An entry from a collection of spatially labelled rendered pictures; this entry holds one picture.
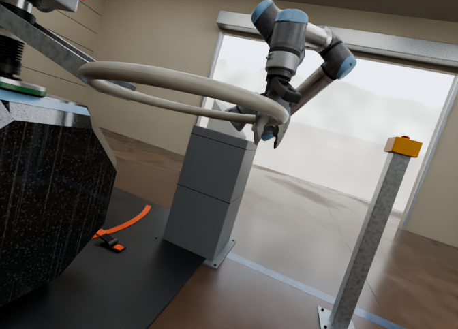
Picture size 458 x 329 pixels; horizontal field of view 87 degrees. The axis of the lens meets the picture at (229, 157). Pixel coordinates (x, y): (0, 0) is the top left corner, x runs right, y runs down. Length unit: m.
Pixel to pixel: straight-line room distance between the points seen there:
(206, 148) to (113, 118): 5.98
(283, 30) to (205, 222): 1.27
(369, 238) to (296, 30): 1.12
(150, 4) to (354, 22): 4.98
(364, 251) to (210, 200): 0.92
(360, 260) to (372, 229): 0.18
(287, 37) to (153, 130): 6.05
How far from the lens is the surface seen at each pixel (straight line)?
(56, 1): 1.06
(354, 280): 1.58
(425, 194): 6.02
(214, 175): 1.58
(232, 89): 0.40
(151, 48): 7.17
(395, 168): 1.47
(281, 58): 0.70
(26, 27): 0.94
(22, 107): 0.98
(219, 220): 1.63
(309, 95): 1.46
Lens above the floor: 0.86
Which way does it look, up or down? 6 degrees down
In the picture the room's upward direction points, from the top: 16 degrees clockwise
